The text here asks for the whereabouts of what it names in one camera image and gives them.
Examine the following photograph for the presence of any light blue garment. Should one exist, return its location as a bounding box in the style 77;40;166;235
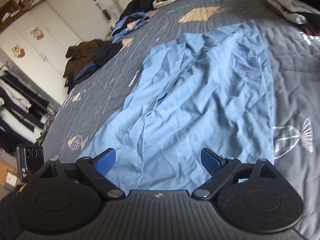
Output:
82;21;274;193

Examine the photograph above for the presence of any hanging clothes rack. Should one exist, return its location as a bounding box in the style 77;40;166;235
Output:
1;63;56;155

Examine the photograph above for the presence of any black clothes pile on bed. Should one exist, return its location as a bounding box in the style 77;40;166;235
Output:
93;41;123;67

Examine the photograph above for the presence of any folded clothes stack right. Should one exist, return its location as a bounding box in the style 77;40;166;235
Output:
261;0;319;36

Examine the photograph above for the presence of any folded navy blue garment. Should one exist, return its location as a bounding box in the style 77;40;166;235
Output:
74;61;99;84

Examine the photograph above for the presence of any brown jacket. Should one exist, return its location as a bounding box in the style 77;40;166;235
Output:
63;39;103;78

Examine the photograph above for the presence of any white wardrobe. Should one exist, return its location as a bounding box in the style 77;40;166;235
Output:
1;2;81;105

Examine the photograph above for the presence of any grey quilted bedspread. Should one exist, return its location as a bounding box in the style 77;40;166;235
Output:
43;0;319;239

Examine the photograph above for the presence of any cartoon rabbit sticker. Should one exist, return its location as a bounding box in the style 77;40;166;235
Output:
30;26;44;41

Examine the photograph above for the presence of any blue patterned crumpled garment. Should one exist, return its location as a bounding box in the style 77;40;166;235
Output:
111;10;157;43

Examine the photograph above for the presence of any cardboard box on wardrobe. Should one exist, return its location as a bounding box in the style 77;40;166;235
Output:
18;0;45;10

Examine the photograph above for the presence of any black phone camera device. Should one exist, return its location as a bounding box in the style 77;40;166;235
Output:
16;144;44;183

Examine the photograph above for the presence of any black device on wall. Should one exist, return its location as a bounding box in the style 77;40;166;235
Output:
102;9;112;21

